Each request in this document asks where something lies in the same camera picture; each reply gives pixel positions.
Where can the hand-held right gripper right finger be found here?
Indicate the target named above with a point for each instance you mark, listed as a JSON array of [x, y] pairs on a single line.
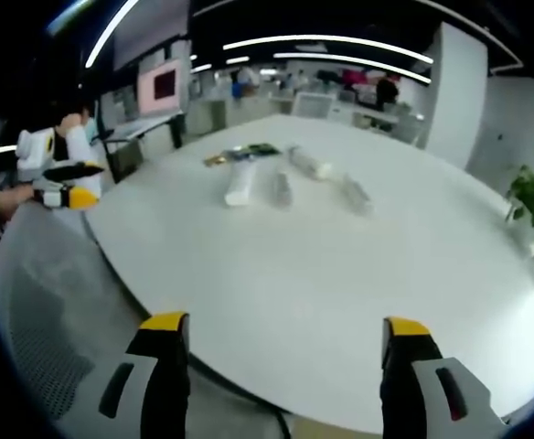
[[409, 366]]

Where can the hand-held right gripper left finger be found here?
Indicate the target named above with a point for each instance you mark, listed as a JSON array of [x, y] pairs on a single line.
[[162, 366]]

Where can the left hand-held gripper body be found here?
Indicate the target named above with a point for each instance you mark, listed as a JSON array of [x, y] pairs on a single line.
[[36, 151]]

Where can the gold skincare packet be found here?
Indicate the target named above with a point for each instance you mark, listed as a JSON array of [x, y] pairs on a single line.
[[215, 159]]

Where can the green skincare packet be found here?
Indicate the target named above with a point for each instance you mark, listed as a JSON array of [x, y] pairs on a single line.
[[263, 149]]

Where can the clear skincare bottle white cap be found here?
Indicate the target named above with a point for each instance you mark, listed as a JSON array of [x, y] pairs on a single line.
[[307, 162]]

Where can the person's left hand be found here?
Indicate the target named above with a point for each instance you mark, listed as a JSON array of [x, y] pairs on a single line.
[[11, 201]]

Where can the dark office chair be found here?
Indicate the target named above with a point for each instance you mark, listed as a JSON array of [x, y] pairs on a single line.
[[124, 160]]

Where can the grey side desk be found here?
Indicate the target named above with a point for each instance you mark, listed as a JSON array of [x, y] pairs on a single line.
[[148, 124]]

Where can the grey mesh office chair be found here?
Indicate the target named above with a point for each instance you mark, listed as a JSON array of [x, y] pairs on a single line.
[[43, 292]]

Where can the curved ceiling light strip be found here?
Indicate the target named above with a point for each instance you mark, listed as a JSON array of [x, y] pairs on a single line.
[[107, 32]]

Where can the white mesh chair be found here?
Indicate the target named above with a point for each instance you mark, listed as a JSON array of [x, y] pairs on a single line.
[[312, 104]]

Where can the long ceiling light strip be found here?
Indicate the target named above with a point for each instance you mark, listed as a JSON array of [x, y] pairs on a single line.
[[354, 61], [326, 41]]

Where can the pink wall screen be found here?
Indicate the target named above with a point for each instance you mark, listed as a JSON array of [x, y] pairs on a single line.
[[159, 87]]

